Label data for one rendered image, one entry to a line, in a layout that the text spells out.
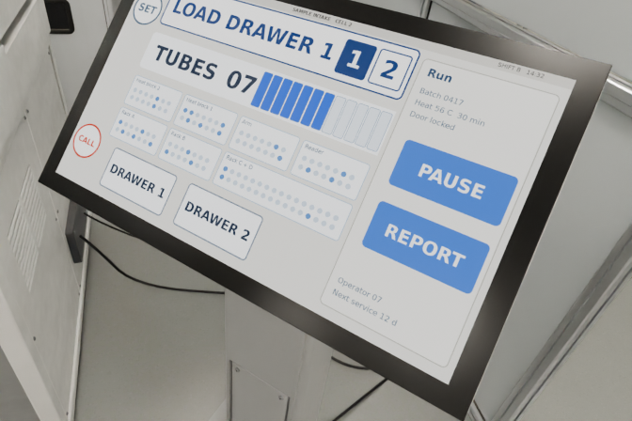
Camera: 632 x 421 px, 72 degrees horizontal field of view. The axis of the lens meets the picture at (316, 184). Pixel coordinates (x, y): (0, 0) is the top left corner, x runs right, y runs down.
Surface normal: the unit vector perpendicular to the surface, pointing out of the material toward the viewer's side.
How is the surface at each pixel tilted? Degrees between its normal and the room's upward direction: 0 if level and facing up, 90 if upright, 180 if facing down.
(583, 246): 90
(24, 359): 90
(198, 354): 0
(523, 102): 50
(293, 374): 90
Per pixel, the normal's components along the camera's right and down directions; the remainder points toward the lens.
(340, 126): -0.30, -0.17
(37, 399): 0.33, 0.58
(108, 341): 0.11, -0.81
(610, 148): -0.97, 0.05
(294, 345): -0.49, 0.46
